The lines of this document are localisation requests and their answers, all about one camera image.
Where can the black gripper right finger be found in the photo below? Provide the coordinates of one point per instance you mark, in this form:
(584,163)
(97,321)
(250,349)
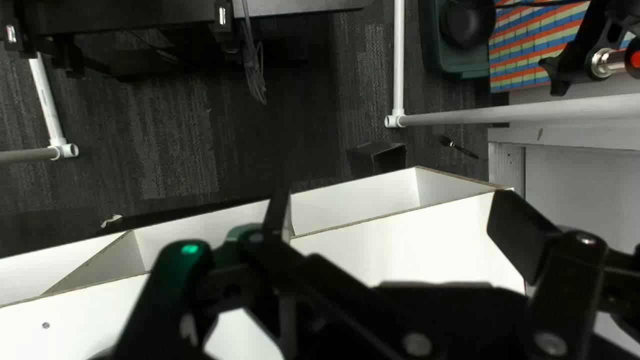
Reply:
(567,286)

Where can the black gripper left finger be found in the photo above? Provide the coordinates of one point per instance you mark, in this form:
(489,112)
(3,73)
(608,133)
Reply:
(301,293)

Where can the white shelf unit table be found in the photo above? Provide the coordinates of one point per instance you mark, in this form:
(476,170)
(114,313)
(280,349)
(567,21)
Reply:
(400,246)

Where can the dark green plastic container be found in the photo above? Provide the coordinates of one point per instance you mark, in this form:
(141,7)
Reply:
(442,52)

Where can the black camera stand clamp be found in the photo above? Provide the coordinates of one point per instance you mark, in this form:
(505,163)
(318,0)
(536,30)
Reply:
(580,47)

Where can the colourful striped wall panel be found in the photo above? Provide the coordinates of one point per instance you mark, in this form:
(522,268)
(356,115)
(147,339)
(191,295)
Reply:
(526,47)

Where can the white pipe frame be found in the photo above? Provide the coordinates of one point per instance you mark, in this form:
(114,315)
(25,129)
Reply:
(398,66)
(46,100)

